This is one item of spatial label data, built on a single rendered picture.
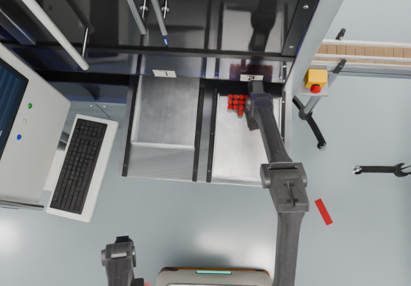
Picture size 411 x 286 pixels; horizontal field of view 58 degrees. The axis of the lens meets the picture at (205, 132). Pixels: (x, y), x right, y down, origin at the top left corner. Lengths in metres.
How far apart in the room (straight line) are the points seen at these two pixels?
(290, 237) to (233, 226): 1.43
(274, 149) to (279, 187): 0.14
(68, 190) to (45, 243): 0.98
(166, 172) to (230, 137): 0.30
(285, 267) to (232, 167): 0.60
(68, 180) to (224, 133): 0.69
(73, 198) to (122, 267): 0.72
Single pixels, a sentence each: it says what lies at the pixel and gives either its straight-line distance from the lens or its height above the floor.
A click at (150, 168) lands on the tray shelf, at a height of 0.88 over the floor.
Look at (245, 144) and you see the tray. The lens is 1.53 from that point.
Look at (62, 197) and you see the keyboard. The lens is 1.70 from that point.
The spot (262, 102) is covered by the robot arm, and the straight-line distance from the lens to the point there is 1.23.
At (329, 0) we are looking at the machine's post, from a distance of 1.04.
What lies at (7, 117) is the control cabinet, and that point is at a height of 1.21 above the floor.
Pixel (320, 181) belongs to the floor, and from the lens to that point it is 2.47.
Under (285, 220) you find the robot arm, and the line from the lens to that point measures 0.93.
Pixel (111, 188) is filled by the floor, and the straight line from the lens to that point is 2.50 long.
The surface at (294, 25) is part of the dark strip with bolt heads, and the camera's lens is 1.14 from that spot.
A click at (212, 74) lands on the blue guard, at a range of 1.46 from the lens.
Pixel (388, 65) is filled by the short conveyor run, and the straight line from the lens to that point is 1.72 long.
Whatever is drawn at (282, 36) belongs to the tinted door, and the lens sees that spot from 1.20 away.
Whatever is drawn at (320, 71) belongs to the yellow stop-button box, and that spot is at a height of 1.03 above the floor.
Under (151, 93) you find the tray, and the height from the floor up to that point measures 0.88.
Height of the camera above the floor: 2.37
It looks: 75 degrees down
